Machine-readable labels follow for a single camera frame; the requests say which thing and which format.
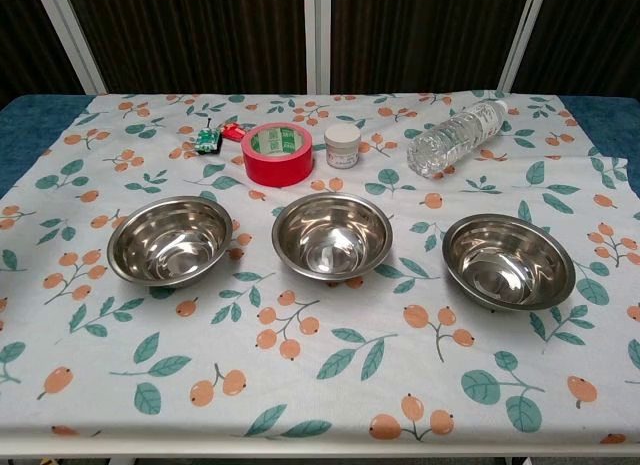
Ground white metal frame post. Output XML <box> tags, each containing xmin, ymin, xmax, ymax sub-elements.
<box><xmin>496</xmin><ymin>0</ymin><xmax>549</xmax><ymax>94</ymax></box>
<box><xmin>33</xmin><ymin>0</ymin><xmax>109</xmax><ymax>96</ymax></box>
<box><xmin>304</xmin><ymin>0</ymin><xmax>333</xmax><ymax>95</ymax></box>

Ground clear plastic water bottle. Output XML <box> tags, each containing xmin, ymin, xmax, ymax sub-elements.
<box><xmin>406</xmin><ymin>99</ymin><xmax>510</xmax><ymax>180</ymax></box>

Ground red tape roll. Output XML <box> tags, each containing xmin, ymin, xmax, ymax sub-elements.
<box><xmin>240</xmin><ymin>122</ymin><xmax>315</xmax><ymax>188</ymax></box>

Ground steel bowl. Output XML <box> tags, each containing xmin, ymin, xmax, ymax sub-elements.
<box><xmin>106</xmin><ymin>195</ymin><xmax>234</xmax><ymax>288</ymax></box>
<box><xmin>441</xmin><ymin>213</ymin><xmax>577</xmax><ymax>312</ymax></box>
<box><xmin>271</xmin><ymin>192</ymin><xmax>395</xmax><ymax>281</ymax></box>

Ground small red packet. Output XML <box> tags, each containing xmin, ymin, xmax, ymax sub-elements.
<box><xmin>221</xmin><ymin>121</ymin><xmax>249</xmax><ymax>143</ymax></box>

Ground fruit and leaf print tablecloth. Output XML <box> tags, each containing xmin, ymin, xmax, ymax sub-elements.
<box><xmin>0</xmin><ymin>90</ymin><xmax>640</xmax><ymax>446</ymax></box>

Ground dark slatted panel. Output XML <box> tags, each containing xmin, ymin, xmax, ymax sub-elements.
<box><xmin>329</xmin><ymin>0</ymin><xmax>527</xmax><ymax>95</ymax></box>
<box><xmin>511</xmin><ymin>0</ymin><xmax>640</xmax><ymax>99</ymax></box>
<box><xmin>0</xmin><ymin>0</ymin><xmax>85</xmax><ymax>109</ymax></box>
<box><xmin>64</xmin><ymin>0</ymin><xmax>308</xmax><ymax>96</ymax></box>

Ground small white lidded jar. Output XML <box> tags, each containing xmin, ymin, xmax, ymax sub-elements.
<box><xmin>323</xmin><ymin>123</ymin><xmax>362</xmax><ymax>170</ymax></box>

